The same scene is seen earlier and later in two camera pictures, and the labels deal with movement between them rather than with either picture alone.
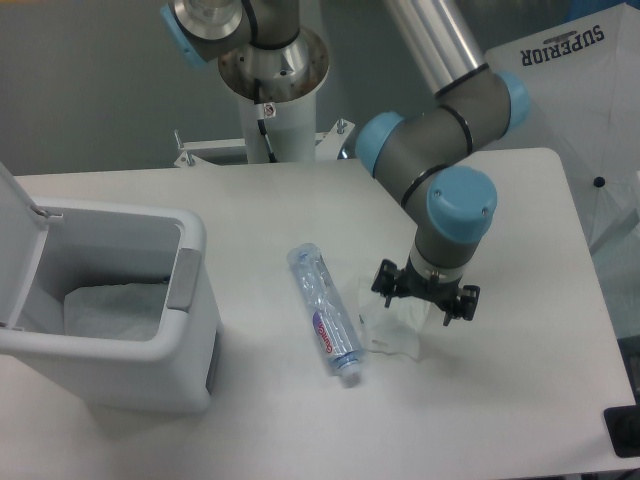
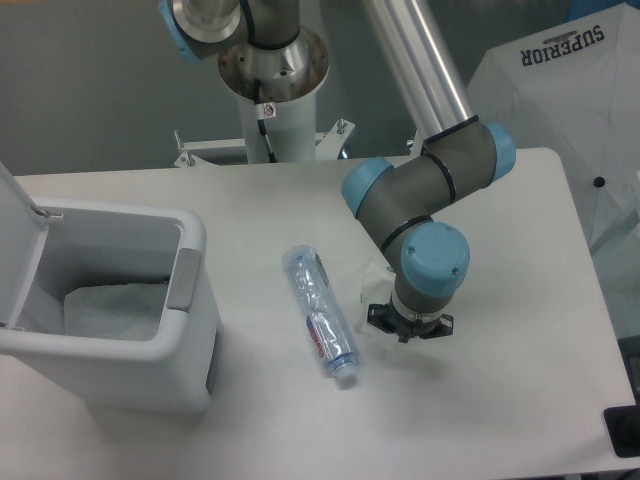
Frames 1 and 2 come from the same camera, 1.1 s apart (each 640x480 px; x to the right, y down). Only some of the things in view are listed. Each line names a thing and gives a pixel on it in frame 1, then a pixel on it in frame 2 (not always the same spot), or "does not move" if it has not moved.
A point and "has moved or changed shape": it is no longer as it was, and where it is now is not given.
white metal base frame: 328,144 does not move
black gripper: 444,294 -> 384,317
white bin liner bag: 120,311 does not move
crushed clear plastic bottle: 330,317 has moved or changed shape
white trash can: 89,244 does not move
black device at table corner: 623,425 does not move
